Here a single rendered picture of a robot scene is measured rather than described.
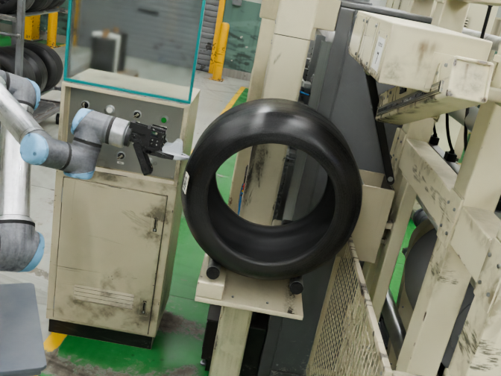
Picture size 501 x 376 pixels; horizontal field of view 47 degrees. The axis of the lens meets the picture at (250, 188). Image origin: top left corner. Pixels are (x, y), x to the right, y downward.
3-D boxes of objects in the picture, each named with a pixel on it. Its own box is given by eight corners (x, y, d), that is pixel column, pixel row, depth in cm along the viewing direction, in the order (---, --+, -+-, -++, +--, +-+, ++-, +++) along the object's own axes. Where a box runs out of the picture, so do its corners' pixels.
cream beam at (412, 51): (345, 54, 198) (355, 10, 193) (417, 67, 198) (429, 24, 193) (374, 83, 141) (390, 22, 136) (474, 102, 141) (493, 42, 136)
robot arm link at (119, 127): (106, 147, 181) (114, 139, 190) (121, 151, 182) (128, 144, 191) (112, 121, 178) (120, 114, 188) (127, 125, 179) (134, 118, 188)
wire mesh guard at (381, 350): (306, 370, 247) (344, 223, 224) (309, 371, 247) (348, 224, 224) (321, 571, 163) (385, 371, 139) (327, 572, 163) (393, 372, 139)
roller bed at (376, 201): (332, 234, 236) (349, 167, 226) (367, 241, 237) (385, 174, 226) (336, 256, 218) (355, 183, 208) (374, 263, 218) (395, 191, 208)
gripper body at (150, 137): (165, 134, 180) (127, 123, 179) (158, 159, 183) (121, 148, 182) (169, 128, 187) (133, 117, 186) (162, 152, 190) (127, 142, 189)
